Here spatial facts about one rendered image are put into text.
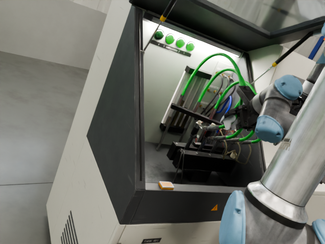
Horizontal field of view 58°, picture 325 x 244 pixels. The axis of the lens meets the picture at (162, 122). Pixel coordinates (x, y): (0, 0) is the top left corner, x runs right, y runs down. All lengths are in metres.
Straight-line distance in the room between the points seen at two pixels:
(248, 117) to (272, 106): 0.19
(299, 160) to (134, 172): 0.60
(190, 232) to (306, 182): 0.83
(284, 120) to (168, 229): 0.63
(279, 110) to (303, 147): 0.33
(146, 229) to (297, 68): 1.08
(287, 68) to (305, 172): 1.10
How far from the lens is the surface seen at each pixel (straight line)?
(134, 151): 1.01
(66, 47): 5.13
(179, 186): 1.11
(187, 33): 1.39
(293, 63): 1.63
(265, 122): 0.83
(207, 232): 1.37
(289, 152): 0.54
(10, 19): 4.87
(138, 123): 1.04
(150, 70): 1.40
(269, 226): 0.55
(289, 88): 0.88
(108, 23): 1.54
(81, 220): 1.45
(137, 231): 1.14
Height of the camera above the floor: 1.51
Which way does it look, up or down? 20 degrees down
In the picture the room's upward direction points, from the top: 24 degrees clockwise
